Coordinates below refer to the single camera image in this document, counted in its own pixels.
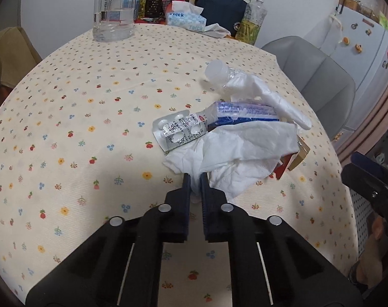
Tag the crushed clear plastic bottle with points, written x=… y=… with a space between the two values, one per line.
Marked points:
x=217 y=71

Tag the white tissue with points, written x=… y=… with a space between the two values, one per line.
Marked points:
x=245 y=148

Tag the blue tissue box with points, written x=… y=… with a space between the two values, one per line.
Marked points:
x=184 y=20

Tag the white perforated basket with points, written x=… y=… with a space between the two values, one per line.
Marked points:
x=361 y=220

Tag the floral tablecloth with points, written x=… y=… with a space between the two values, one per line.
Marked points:
x=85 y=102

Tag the small red carton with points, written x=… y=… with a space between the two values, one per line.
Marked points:
x=282 y=168

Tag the yellow fridge magnet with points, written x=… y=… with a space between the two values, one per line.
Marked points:
x=359 y=48

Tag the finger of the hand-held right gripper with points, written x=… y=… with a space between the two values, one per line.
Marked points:
x=361 y=159
x=360 y=179

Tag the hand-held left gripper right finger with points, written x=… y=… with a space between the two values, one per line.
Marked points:
x=204 y=186

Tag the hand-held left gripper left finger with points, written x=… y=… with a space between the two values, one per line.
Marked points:
x=187 y=186

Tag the orange fridge magnet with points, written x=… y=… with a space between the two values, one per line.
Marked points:
x=345 y=40

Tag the black pen holder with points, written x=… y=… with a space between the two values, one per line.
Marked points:
x=154 y=6

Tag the white fridge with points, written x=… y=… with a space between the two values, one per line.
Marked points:
x=360 y=76

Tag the silver pill blister pack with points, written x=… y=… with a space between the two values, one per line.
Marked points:
x=181 y=131

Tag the navy lunch bag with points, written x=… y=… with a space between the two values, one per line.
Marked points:
x=222 y=12

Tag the small tan box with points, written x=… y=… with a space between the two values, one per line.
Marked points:
x=301 y=156

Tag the red table mat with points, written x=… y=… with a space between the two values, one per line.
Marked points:
x=151 y=20

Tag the plastic tea bottle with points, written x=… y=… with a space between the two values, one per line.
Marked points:
x=252 y=22

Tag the white cloth bag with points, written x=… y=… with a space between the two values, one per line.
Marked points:
x=331 y=35

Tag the brown cardboard box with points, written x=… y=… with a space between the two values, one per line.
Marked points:
x=349 y=3

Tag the white cloth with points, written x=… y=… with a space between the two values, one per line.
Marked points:
x=217 y=30

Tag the grey chair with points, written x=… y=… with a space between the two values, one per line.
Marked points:
x=315 y=76

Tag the clear pill blister pack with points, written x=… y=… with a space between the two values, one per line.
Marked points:
x=160 y=126

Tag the large clear water jug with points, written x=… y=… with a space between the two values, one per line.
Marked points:
x=115 y=12

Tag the tan chair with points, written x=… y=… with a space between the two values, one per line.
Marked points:
x=15 y=51

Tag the blue white tissue packet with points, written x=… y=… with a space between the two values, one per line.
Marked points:
x=242 y=112

